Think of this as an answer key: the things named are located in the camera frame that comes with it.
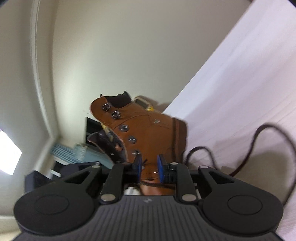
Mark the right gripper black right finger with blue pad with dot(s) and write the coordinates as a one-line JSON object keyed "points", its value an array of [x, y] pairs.
{"points": [[178, 175]]}

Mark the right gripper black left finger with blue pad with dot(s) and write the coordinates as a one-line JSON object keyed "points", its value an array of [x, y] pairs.
{"points": [[120, 175]]}

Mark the brown leather boot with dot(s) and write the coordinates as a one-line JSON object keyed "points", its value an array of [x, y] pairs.
{"points": [[126, 129]]}

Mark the dark brown shoelace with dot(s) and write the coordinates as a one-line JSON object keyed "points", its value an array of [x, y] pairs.
{"points": [[263, 156]]}

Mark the blue curtain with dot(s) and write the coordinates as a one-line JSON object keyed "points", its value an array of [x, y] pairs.
{"points": [[80, 154]]}

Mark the black television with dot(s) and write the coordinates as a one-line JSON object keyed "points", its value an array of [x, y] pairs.
{"points": [[92, 126]]}

